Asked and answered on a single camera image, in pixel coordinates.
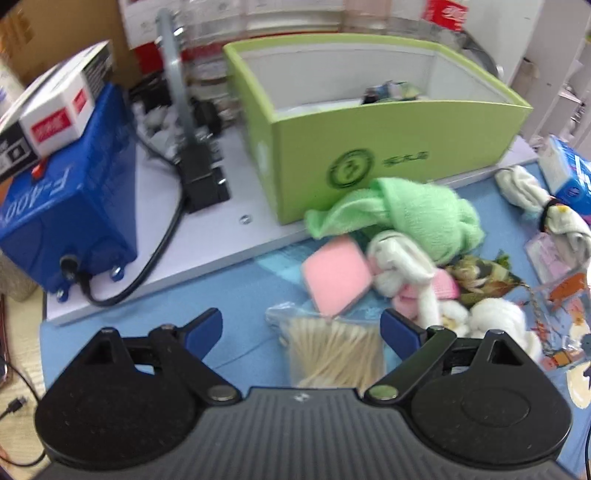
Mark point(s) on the white fluffy plush ball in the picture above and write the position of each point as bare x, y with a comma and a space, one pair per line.
501, 318

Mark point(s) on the white shelf unit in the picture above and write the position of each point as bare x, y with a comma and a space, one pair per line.
554, 46

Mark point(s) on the small white red-label box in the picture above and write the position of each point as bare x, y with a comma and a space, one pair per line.
51, 110

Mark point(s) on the blue tissue pack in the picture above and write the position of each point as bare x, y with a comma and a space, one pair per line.
572, 175

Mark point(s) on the green cardboard box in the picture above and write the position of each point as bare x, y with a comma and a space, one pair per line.
314, 147

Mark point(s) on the pink sponge pad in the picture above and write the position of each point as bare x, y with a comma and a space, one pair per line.
337, 274

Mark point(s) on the green towel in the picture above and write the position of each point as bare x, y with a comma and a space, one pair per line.
425, 212

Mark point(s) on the dark leaf-printed pendant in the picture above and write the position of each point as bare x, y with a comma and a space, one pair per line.
480, 277

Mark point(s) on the black and white carton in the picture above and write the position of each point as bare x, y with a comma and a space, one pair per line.
99, 69

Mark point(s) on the blue metal machine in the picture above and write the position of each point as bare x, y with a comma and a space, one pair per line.
78, 207

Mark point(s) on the pink clear card pouch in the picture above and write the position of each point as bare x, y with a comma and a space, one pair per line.
547, 256

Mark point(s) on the dark printed packet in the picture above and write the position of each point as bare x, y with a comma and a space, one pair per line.
390, 92

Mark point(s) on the blue printed tablecloth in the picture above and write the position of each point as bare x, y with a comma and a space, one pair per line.
258, 286

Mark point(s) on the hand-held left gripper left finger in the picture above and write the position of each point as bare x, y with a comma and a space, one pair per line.
203, 330

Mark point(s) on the white platform board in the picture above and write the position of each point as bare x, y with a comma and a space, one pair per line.
217, 240

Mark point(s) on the grey lever with black base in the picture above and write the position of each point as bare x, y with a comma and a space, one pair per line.
178, 83

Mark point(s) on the white sock bundle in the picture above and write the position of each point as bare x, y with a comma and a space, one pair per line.
521, 184

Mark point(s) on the bag of cotton swabs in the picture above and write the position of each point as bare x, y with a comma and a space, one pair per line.
332, 350

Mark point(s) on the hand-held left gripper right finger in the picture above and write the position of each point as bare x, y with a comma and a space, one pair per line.
399, 332

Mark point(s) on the white plush rabbit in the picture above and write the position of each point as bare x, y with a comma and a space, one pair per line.
397, 258

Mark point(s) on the cola bottle with red label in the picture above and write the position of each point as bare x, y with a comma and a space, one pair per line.
445, 14

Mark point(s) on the metal screw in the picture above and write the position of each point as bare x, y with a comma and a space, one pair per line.
245, 218

